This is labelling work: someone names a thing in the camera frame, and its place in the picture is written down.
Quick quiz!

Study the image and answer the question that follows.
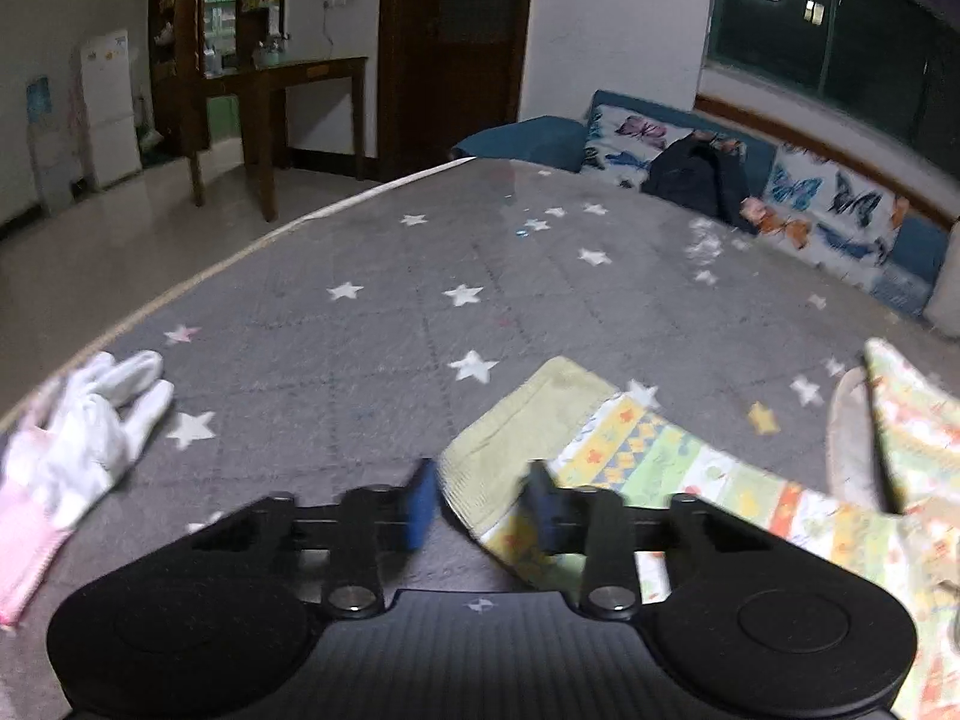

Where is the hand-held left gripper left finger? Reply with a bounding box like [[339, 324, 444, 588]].
[[176, 457, 440, 620]]

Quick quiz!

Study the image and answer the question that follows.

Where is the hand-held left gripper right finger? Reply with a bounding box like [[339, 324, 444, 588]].
[[521, 459, 785, 620]]

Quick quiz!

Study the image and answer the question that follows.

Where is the colourful patterned towel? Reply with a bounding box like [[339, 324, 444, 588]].
[[439, 337, 960, 720]]

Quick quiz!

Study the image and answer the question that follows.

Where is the white glove with pink cuff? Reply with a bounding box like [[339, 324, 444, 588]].
[[0, 349, 175, 635]]

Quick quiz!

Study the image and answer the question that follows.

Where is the black backpack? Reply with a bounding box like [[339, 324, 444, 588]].
[[641, 131, 755, 230]]

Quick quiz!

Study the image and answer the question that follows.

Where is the blue sofa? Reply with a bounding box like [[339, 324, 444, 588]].
[[450, 90, 953, 316]]

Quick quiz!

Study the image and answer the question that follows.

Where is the narrow butterfly print cushion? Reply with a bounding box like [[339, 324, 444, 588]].
[[581, 105, 751, 192]]

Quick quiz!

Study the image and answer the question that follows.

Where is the dark wooden side table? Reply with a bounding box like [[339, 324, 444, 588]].
[[176, 56, 370, 222]]

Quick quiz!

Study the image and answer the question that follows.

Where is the dark wooden door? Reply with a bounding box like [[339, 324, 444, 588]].
[[375, 0, 537, 181]]

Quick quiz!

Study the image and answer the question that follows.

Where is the white fridge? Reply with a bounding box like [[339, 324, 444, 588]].
[[79, 28, 143, 192]]

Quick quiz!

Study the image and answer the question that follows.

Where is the water dispenser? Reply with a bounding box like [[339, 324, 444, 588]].
[[26, 75, 77, 215]]

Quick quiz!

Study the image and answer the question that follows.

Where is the wooden shelf cabinet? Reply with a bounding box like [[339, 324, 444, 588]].
[[146, 0, 290, 158]]

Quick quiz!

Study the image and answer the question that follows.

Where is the dark glass window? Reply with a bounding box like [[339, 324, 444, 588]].
[[705, 0, 960, 166]]

